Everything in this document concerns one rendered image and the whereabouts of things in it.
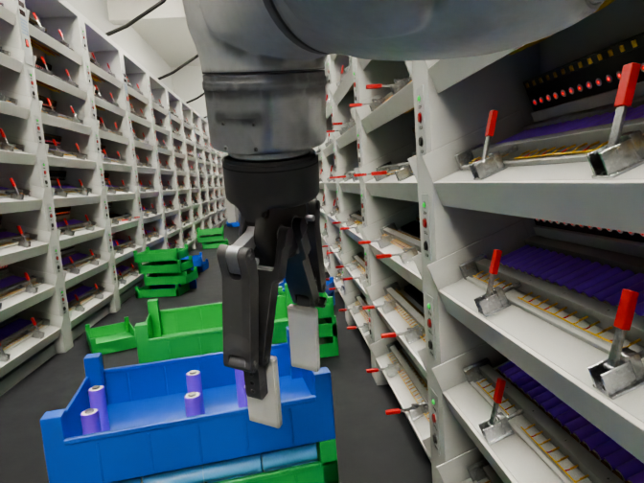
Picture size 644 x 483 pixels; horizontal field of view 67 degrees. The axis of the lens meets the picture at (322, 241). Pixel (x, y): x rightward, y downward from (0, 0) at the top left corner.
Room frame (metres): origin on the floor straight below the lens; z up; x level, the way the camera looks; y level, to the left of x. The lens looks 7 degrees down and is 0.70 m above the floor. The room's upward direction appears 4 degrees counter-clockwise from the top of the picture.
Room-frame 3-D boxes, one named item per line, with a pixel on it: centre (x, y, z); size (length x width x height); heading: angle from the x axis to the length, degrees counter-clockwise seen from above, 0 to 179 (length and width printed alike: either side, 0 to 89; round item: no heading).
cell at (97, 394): (0.57, 0.28, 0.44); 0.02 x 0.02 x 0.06
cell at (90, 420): (0.50, 0.26, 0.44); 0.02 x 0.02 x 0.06
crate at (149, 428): (0.59, 0.17, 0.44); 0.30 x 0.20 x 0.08; 103
